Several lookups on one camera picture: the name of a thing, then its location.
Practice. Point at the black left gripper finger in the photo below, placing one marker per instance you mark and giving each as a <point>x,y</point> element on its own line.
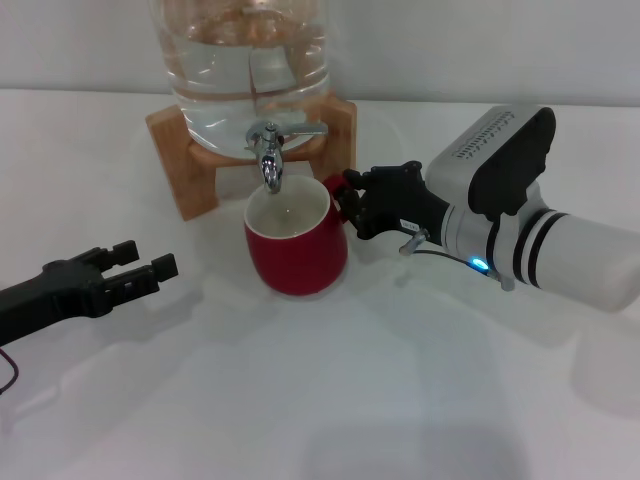
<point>164,267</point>
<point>122,252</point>

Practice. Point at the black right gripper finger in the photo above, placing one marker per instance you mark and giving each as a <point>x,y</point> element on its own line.
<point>357,210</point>
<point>357,179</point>

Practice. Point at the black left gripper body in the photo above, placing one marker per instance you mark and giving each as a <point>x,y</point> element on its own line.
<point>50,295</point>

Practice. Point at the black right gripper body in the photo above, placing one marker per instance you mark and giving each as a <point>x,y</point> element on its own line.
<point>405,200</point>

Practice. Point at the red cup white inside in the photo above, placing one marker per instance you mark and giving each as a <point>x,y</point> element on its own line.
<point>295,260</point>

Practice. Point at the chrome faucet with lever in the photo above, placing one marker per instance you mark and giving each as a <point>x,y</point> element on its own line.
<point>270,165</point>

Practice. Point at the wooden dispenser stand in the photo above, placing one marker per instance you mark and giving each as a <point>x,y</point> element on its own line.
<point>195,175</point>

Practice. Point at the glass water dispenser jar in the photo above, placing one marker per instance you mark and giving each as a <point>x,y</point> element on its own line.
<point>220,75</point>

